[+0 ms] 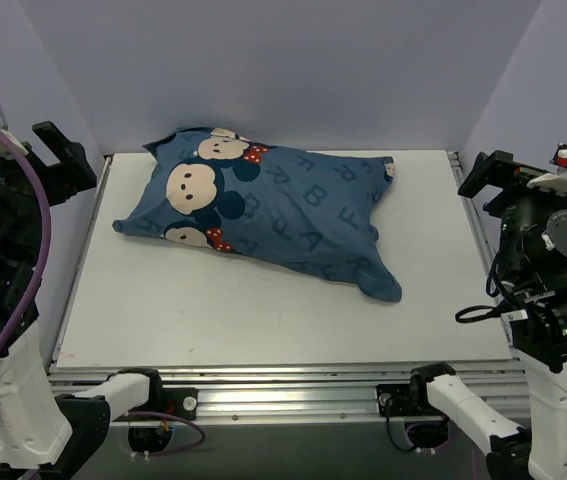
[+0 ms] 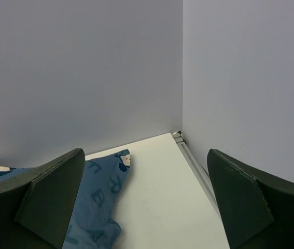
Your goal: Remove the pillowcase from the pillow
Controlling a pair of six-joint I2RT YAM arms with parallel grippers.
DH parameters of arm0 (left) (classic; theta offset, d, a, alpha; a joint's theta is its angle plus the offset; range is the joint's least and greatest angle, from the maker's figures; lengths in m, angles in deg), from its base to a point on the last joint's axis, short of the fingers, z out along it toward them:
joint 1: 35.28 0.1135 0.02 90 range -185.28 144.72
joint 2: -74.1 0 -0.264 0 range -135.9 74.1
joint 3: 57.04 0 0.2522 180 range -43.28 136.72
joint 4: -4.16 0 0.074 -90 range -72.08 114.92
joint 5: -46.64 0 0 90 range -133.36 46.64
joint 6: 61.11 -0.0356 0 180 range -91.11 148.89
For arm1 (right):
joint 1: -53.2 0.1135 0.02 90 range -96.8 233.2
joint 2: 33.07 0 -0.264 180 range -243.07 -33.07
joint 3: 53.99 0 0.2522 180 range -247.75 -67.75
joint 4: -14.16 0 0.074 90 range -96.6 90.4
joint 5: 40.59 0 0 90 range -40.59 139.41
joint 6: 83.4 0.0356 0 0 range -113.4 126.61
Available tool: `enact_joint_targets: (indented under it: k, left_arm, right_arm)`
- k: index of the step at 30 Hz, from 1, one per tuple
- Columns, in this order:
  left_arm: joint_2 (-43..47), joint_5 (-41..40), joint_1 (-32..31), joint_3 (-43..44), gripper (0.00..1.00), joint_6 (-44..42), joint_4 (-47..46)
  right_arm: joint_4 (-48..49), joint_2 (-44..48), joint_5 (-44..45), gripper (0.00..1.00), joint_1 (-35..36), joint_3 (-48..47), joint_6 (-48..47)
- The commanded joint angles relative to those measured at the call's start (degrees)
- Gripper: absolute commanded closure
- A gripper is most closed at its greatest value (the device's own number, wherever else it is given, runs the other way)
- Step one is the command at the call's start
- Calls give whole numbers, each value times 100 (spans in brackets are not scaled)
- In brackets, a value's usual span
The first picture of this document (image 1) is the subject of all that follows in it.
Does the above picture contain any blue cartoon print pillowcase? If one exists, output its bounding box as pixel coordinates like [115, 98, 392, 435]
[113, 127, 402, 303]

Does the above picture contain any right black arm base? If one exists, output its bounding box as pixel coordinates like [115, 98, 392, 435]
[375, 383, 432, 418]

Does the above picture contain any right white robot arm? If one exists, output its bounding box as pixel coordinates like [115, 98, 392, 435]
[406, 144, 567, 479]

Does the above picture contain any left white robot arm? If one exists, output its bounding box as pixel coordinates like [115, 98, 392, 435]
[0, 122, 165, 479]

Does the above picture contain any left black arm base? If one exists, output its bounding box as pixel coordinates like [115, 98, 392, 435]
[160, 387, 199, 421]

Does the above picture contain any black looped cable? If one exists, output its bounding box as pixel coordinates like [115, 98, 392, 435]
[454, 252, 514, 325]

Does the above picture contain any aluminium table frame rail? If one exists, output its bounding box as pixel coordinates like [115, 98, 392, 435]
[49, 150, 529, 425]

